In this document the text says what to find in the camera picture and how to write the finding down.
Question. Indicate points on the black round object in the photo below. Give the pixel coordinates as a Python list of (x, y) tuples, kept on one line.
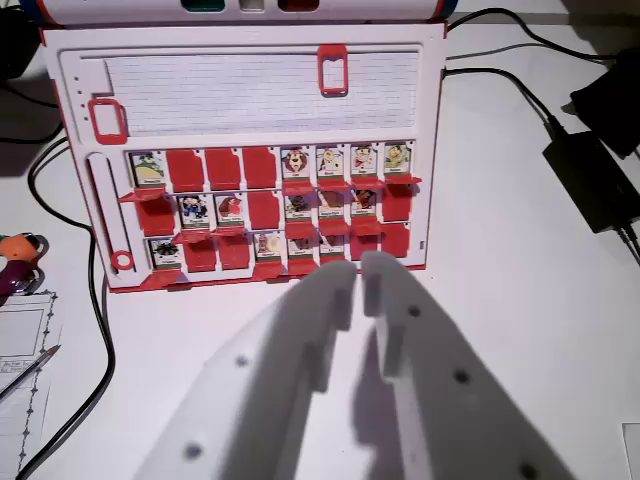
[(17, 45)]

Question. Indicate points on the red and white game board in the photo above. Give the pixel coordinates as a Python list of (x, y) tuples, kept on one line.
[(250, 100)]

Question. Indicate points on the white flat sheet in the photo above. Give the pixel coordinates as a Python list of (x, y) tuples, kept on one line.
[(632, 450)]

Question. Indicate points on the white tube with coloured patches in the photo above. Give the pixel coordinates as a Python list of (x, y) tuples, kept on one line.
[(150, 7)]

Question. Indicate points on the red board flap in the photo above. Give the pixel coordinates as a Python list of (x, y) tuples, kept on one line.
[(301, 230)]

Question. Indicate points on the printed paper sheet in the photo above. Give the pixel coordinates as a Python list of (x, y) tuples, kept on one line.
[(20, 425)]

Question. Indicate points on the dark pen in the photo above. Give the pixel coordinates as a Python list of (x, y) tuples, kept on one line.
[(30, 372)]

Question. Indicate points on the orange toy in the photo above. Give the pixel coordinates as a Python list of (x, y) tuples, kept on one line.
[(17, 246)]

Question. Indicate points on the black power adapter box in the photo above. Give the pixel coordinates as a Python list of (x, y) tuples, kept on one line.
[(595, 180)]

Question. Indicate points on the black bag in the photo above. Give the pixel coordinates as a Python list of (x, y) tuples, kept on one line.
[(615, 100)]

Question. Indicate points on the purple toy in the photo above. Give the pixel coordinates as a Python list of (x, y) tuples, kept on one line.
[(15, 277)]

